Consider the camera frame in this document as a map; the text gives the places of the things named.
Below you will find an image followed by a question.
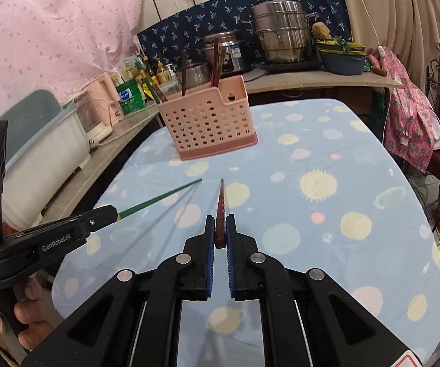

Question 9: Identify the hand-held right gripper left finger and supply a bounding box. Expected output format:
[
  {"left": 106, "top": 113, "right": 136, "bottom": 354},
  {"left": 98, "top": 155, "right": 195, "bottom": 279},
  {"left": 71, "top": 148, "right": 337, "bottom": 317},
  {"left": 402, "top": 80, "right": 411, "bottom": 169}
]
[{"left": 21, "top": 215, "right": 216, "bottom": 367}]

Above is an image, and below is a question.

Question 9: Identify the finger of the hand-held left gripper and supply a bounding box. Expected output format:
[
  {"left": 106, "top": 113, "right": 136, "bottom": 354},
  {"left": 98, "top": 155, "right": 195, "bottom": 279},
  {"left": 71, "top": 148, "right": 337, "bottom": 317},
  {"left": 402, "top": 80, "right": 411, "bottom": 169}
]
[{"left": 76, "top": 204, "right": 120, "bottom": 238}]

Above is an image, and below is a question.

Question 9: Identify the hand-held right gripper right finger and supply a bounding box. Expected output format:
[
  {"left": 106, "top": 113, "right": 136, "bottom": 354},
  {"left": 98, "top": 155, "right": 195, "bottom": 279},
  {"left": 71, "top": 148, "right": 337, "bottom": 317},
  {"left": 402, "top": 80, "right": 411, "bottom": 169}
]
[{"left": 225, "top": 214, "right": 421, "bottom": 367}]

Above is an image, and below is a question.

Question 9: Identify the dark red twisted chopstick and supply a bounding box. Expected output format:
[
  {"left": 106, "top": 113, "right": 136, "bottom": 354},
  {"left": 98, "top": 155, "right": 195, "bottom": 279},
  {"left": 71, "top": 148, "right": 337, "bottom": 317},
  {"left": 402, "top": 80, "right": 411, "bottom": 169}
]
[{"left": 215, "top": 178, "right": 228, "bottom": 247}]

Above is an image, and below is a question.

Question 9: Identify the wide green chopstick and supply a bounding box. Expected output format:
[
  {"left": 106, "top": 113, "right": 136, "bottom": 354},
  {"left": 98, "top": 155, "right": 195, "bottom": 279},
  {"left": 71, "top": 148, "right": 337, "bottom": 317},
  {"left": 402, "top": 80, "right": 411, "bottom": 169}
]
[{"left": 116, "top": 178, "right": 203, "bottom": 220}]

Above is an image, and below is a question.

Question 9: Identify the pink perforated utensil holder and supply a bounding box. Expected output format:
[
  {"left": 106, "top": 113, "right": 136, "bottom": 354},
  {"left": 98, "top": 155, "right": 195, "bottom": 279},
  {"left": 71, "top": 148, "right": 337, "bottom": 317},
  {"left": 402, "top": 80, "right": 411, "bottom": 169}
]
[{"left": 158, "top": 76, "right": 259, "bottom": 161}]

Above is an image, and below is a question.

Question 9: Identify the person's left hand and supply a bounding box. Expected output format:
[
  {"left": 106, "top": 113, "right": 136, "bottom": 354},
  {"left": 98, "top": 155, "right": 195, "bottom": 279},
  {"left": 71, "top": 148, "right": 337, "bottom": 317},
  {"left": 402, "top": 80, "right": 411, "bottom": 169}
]
[{"left": 0, "top": 277, "right": 68, "bottom": 349}]

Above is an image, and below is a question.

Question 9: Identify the white storage box blue lid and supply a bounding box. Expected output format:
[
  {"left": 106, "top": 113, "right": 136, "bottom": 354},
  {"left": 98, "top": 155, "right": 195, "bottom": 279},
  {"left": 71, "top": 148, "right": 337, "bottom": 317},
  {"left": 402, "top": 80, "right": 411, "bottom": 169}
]
[{"left": 2, "top": 90, "right": 92, "bottom": 230}]

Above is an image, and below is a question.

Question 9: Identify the light blue dotted tablecloth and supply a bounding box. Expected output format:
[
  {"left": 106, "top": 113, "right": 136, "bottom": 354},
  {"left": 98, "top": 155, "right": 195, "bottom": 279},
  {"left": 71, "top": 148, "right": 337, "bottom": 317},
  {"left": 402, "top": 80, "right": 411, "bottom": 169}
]
[{"left": 52, "top": 97, "right": 440, "bottom": 367}]

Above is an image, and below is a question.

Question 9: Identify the grey side counter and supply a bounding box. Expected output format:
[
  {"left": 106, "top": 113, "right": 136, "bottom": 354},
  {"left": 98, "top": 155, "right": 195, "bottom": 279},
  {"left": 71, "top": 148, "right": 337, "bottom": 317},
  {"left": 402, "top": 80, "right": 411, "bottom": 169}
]
[{"left": 32, "top": 101, "right": 163, "bottom": 230}]

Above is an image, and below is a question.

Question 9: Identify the pink kitchen appliance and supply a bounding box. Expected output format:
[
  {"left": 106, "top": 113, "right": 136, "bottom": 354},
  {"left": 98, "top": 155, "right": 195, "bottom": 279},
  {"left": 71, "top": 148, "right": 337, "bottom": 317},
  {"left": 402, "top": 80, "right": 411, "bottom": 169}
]
[{"left": 90, "top": 73, "right": 123, "bottom": 125}]

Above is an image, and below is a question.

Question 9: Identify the green tin can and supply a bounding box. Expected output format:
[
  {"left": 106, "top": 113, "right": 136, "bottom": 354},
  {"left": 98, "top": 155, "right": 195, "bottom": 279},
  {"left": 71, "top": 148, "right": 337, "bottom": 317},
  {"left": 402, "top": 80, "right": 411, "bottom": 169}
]
[{"left": 116, "top": 80, "right": 146, "bottom": 116}]

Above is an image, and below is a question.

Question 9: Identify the dark brown chopstick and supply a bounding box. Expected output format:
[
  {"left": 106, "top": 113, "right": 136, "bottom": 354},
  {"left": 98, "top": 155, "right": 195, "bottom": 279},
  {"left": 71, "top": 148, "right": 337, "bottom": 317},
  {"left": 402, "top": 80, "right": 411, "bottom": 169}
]
[{"left": 153, "top": 82, "right": 169, "bottom": 103}]

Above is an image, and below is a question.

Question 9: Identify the white green carton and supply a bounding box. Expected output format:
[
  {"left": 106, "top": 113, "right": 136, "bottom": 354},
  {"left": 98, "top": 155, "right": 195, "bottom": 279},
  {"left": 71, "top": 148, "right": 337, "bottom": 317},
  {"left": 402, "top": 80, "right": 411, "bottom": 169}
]
[{"left": 115, "top": 57, "right": 139, "bottom": 85}]

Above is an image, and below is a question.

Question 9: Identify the yellow condiment bottle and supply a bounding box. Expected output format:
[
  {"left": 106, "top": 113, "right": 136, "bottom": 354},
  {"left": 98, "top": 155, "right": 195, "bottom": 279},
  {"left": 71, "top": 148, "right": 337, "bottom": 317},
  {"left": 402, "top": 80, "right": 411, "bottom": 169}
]
[{"left": 156, "top": 60, "right": 170, "bottom": 85}]

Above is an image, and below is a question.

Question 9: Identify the small steel pot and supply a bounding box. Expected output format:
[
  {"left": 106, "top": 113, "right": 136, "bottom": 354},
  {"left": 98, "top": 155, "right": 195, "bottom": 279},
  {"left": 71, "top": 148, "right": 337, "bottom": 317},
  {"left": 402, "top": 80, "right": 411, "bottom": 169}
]
[{"left": 179, "top": 60, "right": 210, "bottom": 89}]

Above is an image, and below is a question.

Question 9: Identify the reddish brown chopstick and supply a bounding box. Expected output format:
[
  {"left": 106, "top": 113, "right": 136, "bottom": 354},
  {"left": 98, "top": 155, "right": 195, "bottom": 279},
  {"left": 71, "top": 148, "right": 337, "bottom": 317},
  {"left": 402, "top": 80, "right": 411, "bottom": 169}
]
[{"left": 210, "top": 37, "right": 220, "bottom": 88}]

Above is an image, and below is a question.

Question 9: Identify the pink dotted cloth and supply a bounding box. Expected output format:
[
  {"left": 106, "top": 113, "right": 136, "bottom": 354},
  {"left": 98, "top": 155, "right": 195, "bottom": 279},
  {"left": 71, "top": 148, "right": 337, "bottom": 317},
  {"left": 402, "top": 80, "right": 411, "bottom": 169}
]
[{"left": 0, "top": 0, "right": 155, "bottom": 131}]

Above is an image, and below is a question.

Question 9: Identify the black induction cooker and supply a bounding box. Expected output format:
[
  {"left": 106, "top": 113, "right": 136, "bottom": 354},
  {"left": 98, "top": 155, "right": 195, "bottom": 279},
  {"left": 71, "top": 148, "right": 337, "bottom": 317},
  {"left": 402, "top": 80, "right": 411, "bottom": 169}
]
[{"left": 258, "top": 60, "right": 324, "bottom": 76}]

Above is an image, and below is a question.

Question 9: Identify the wooden shelf board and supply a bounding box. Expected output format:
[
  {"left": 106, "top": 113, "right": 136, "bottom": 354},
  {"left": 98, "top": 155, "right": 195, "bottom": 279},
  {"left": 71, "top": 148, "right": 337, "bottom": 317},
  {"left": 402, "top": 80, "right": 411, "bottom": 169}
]
[{"left": 243, "top": 67, "right": 404, "bottom": 94}]

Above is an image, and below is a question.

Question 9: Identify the steel pot with lid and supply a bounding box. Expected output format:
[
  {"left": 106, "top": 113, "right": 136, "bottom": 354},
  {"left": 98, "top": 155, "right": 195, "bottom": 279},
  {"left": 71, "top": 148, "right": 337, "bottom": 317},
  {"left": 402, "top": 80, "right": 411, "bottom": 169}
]
[{"left": 204, "top": 31, "right": 249, "bottom": 75}]

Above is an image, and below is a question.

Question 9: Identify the pink pineapple print garment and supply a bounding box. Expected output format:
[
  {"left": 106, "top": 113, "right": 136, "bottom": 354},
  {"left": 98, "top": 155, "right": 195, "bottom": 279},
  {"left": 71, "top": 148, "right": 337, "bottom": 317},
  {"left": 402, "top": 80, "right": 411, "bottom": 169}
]
[{"left": 382, "top": 48, "right": 440, "bottom": 174}]

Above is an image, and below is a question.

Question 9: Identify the blue grey basin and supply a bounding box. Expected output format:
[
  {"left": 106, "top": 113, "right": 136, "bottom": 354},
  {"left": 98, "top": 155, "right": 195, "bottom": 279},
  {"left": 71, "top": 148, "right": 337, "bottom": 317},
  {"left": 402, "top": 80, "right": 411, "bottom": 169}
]
[{"left": 316, "top": 40, "right": 368, "bottom": 76}]

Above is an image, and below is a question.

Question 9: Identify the navy printed cloth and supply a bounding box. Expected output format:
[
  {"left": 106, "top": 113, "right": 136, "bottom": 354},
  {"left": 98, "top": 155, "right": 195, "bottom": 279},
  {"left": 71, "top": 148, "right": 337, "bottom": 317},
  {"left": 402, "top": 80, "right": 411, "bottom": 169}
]
[{"left": 138, "top": 0, "right": 352, "bottom": 73}]

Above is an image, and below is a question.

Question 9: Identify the large steel steamer pot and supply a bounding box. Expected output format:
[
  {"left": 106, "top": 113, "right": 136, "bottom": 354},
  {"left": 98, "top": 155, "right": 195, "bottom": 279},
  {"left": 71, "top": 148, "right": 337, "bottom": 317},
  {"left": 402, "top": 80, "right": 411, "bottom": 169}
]
[{"left": 250, "top": 1, "right": 318, "bottom": 65}]

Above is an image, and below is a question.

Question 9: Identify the yellow sponge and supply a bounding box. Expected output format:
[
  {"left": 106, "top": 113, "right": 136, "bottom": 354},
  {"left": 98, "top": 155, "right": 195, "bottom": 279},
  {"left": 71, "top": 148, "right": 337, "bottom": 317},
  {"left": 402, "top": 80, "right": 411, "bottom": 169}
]
[{"left": 312, "top": 22, "right": 333, "bottom": 41}]

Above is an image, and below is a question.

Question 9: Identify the beige curtain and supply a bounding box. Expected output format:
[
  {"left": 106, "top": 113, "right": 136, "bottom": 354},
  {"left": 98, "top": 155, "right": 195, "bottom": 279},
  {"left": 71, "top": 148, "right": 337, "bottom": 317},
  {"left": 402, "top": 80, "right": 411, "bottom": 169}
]
[{"left": 335, "top": 0, "right": 440, "bottom": 62}]

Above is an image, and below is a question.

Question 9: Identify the wooden handled tool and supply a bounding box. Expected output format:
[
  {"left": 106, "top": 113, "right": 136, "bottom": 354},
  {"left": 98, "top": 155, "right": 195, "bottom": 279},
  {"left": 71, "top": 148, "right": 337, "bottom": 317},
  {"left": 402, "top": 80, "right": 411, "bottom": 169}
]
[{"left": 369, "top": 54, "right": 388, "bottom": 78}]

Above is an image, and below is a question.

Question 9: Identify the white cord switch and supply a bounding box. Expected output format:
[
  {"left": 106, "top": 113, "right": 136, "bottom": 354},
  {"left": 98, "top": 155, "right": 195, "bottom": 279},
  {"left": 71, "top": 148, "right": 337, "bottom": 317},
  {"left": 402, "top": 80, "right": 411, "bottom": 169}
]
[{"left": 348, "top": 0, "right": 389, "bottom": 60}]

